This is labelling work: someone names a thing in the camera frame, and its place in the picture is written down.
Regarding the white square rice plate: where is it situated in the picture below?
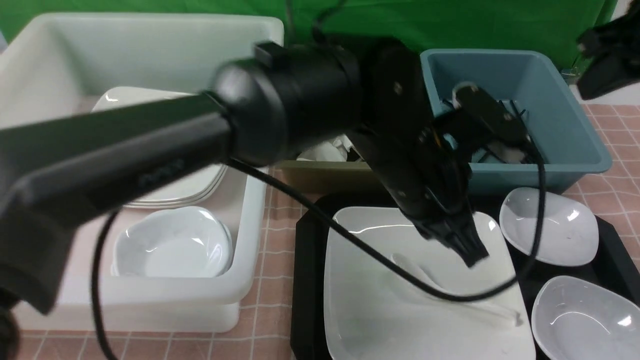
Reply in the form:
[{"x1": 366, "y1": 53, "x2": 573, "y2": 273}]
[{"x1": 323, "y1": 206, "x2": 537, "y2": 360}]

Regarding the olive green plastic bin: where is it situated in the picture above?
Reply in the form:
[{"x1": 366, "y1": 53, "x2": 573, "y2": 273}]
[{"x1": 272, "y1": 45, "x2": 401, "y2": 195}]

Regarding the large white plastic tub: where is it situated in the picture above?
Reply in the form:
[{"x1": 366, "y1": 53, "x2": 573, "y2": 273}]
[{"x1": 1, "y1": 13, "x2": 284, "y2": 333}]

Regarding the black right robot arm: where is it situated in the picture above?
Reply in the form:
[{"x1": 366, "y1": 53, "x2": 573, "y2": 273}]
[{"x1": 576, "y1": 0, "x2": 640, "y2": 101}]

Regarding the white bowl in tub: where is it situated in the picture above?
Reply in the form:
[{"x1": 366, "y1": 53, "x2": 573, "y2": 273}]
[{"x1": 110, "y1": 206, "x2": 233, "y2": 278}]

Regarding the white small dish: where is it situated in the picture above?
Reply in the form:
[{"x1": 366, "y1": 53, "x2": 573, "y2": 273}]
[
  {"x1": 498, "y1": 187, "x2": 599, "y2": 267},
  {"x1": 530, "y1": 275, "x2": 640, "y2": 360}
]

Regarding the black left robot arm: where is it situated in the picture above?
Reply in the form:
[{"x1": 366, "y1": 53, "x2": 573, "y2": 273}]
[{"x1": 1, "y1": 36, "x2": 489, "y2": 314}]

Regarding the bottom stacked white plate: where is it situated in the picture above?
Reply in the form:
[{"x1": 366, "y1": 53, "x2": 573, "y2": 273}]
[{"x1": 125, "y1": 172, "x2": 226, "y2": 210}]

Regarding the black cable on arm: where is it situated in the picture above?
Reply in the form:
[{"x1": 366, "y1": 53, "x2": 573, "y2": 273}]
[{"x1": 90, "y1": 140, "x2": 547, "y2": 360}]

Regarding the black plastic tray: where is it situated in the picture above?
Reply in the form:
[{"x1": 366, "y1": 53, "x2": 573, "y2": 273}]
[{"x1": 290, "y1": 193, "x2": 640, "y2": 360}]

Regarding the top stacked white square plate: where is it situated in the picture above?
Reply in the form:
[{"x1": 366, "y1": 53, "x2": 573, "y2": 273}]
[{"x1": 91, "y1": 86, "x2": 227, "y2": 209}]

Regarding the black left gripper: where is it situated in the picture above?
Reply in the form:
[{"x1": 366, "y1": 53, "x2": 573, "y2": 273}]
[{"x1": 350, "y1": 124, "x2": 489, "y2": 268}]

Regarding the pink checkered tablecloth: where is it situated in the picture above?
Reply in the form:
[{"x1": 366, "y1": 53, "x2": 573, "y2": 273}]
[{"x1": 0, "y1": 104, "x2": 640, "y2": 360}]

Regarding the green backdrop cloth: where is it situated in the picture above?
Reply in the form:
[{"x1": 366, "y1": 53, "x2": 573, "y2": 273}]
[{"x1": 0, "y1": 0, "x2": 617, "y2": 69}]

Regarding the blue plastic bin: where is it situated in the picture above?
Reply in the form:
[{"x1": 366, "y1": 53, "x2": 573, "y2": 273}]
[{"x1": 420, "y1": 48, "x2": 613, "y2": 194}]

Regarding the white ceramic soup spoon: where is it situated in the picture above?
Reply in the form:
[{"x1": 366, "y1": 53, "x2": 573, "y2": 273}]
[{"x1": 390, "y1": 253, "x2": 524, "y2": 327}]

